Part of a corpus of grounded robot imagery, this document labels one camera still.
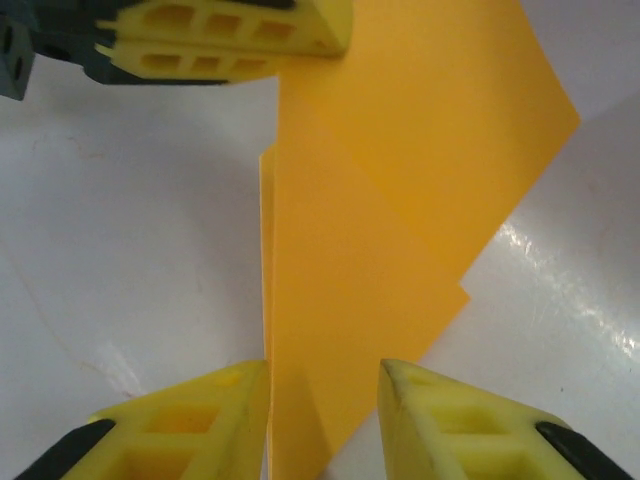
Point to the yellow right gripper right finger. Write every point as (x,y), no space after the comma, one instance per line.
(475,440)

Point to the orange paper sheet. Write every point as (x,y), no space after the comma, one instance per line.
(375,175)

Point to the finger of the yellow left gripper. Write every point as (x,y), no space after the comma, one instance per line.
(200,62)
(225,25)

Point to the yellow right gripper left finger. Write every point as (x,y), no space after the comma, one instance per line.
(175,435)

